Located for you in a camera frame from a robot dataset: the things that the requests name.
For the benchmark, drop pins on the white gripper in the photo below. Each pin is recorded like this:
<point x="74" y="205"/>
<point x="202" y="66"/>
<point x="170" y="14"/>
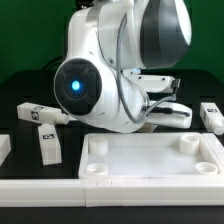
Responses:
<point x="166" y="113"/>

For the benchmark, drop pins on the white desk top tray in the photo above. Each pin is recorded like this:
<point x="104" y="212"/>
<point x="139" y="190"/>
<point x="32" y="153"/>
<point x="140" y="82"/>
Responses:
<point x="150" y="155"/>

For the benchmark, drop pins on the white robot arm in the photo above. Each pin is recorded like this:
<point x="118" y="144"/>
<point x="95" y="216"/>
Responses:
<point x="100" y="81"/>

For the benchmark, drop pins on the white front rail barrier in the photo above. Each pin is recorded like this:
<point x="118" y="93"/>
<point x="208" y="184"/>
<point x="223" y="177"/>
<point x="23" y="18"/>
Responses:
<point x="125" y="192"/>

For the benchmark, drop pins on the white left rail block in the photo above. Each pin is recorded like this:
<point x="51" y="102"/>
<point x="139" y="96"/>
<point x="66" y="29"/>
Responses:
<point x="5" y="147"/>

